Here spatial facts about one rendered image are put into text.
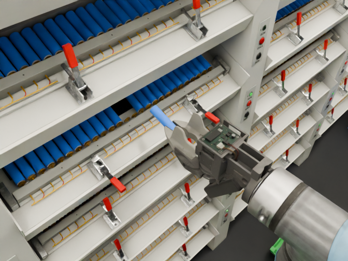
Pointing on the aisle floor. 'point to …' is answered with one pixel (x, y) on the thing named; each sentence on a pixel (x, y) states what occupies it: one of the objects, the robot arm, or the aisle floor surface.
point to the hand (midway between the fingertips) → (174, 130)
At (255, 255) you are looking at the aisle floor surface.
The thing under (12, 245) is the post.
